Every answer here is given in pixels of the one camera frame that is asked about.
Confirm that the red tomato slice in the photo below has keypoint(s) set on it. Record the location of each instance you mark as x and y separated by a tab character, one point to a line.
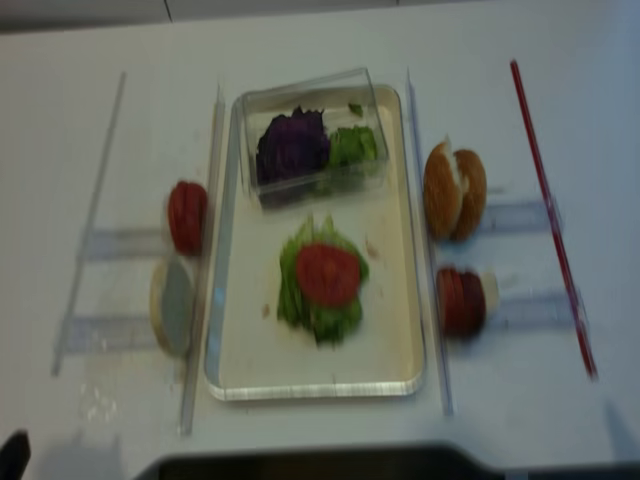
327	275

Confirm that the green lettuce pile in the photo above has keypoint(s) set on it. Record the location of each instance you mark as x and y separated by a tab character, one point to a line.
326	324

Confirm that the green lettuce in container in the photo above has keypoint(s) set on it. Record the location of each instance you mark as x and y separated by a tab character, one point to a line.
349	146

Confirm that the stack of tomato slices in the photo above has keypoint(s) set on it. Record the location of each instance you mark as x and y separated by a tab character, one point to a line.
186	214

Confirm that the meat patty slices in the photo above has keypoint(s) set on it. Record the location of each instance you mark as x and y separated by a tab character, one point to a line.
462	303

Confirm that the pale bread slice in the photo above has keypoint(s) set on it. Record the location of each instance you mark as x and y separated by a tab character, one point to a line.
171	303

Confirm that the white cheese slice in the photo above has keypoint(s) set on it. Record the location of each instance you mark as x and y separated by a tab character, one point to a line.
491	293

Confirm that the clear holder under meat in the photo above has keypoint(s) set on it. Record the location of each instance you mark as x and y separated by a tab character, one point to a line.
545	311

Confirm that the clear holder under bread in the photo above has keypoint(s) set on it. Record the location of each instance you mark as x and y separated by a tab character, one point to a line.
105	334

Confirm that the metal baking tray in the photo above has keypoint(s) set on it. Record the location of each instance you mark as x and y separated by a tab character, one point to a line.
251	354

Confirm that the purple cabbage leaf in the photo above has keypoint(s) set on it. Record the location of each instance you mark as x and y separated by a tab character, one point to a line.
292	146

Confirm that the clear plastic container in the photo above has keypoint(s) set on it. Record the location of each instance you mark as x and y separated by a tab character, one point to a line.
347	99

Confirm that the left sesame bun half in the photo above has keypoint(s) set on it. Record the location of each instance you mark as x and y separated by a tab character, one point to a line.
442	191

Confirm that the sesame bun half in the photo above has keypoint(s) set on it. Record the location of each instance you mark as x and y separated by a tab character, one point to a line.
474	196
442	191

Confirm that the right sesame bun half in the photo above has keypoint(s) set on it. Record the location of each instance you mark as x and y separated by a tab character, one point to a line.
474	196

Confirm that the clear holder under tomatoes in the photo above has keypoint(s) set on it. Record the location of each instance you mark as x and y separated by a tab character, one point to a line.
106	245

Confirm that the clear holder under buns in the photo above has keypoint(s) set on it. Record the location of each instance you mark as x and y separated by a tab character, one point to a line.
529	216

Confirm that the red plastic rod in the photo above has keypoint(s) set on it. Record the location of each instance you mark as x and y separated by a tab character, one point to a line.
573	294

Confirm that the black base edge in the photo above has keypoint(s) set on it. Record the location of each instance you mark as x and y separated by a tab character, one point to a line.
441	460

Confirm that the black object bottom left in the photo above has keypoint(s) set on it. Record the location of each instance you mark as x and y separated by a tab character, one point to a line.
14	456

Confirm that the clear rail left of tray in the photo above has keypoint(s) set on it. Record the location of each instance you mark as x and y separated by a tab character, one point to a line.
202	271

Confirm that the clear rail of tray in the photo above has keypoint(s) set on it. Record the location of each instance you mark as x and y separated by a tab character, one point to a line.
202	271
440	350

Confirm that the clear rail right of tray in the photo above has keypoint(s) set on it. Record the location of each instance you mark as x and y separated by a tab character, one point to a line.
440	350

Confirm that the clear far left rail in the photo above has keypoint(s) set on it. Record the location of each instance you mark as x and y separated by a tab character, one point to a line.
86	233

